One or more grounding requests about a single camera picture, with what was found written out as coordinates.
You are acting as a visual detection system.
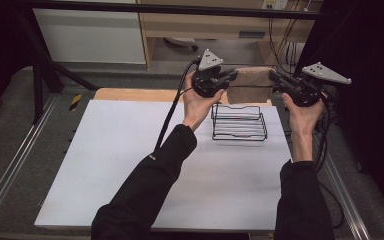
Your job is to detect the wooden board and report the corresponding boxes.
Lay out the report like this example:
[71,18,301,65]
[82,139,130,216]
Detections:
[93,87,274,108]

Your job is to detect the black wire basket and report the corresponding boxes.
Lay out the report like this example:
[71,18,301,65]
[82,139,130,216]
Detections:
[210,102,269,142]

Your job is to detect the wooden desk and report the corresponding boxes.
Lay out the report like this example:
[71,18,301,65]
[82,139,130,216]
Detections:
[135,0,324,70]

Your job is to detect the white chair base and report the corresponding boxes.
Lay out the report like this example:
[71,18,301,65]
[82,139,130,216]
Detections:
[164,36,200,52]

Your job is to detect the person's right hand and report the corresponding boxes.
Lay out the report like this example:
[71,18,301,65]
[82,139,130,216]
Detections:
[281,91,327,135]

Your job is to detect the black horizontal frame bar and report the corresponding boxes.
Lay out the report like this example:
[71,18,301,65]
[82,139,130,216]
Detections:
[14,0,334,21]

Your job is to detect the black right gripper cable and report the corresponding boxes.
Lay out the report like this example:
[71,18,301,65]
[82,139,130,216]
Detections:
[313,84,347,231]

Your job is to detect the beige towel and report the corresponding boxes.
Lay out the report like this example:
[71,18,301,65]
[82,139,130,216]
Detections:
[227,66,277,105]

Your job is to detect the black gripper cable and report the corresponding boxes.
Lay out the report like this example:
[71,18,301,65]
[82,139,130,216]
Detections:
[153,58,202,153]
[313,84,347,231]

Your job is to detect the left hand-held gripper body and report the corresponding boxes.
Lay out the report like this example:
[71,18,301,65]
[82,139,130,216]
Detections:
[191,48,230,98]

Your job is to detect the white cabinet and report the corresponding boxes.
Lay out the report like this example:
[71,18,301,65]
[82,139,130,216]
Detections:
[32,8,147,65]

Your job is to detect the black curtain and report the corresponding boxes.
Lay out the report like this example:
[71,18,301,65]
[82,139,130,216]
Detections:
[294,0,384,228]

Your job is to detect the black metal stand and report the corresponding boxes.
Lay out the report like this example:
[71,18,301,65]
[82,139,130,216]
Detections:
[13,9,100,125]

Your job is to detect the person's left hand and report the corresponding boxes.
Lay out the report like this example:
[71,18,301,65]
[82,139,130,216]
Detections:
[181,71,227,133]

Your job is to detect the aluminium rail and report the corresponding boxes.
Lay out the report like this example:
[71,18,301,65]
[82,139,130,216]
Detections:
[313,131,372,240]
[0,95,60,232]

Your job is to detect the bundle of hanging cables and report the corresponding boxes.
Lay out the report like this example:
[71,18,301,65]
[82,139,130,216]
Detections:
[267,16,302,74]

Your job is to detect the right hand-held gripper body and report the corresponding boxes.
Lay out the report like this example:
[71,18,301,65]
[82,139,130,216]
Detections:
[287,61,353,108]

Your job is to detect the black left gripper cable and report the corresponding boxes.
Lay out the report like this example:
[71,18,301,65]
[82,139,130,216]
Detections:
[153,58,202,153]

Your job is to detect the white wall socket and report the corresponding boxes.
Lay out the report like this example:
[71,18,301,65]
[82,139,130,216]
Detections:
[261,0,290,11]

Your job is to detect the yellow black striped tape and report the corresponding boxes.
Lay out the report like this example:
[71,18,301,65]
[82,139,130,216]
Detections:
[68,93,84,112]

